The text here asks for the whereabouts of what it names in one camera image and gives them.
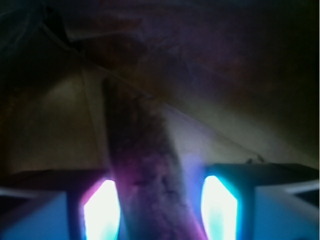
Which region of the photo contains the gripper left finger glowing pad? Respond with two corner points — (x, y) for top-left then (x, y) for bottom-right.
(0, 169), (120, 240)

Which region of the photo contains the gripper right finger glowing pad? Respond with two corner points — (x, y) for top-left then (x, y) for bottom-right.
(201, 163), (320, 240)

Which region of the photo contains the dark wood chip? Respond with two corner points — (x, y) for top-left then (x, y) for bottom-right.
(102, 79), (207, 240)

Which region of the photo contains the brown paper bag bin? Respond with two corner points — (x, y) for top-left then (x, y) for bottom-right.
(0, 0), (320, 176)

